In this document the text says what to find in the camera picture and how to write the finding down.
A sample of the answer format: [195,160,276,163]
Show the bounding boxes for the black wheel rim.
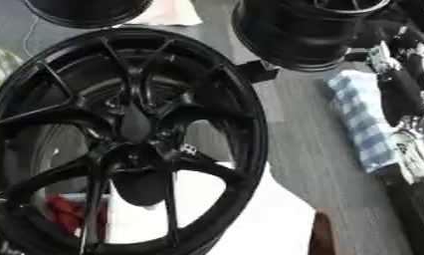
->
[229,0,397,73]

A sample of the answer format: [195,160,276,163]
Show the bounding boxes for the red object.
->
[45,193,109,235]

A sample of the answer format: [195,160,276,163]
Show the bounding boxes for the thin white cable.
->
[20,15,42,60]

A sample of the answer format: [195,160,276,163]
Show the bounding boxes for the black round rim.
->
[20,0,155,30]

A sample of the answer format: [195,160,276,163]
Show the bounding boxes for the large black spoked wheel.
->
[0,27,272,255]

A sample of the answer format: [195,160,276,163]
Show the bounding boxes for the black block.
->
[234,60,282,85]

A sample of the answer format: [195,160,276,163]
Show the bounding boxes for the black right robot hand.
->
[363,29,424,129]

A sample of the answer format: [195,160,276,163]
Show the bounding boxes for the white paper sheet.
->
[124,0,205,27]

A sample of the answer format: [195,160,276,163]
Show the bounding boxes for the blue white checked cloth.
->
[319,69,400,174]

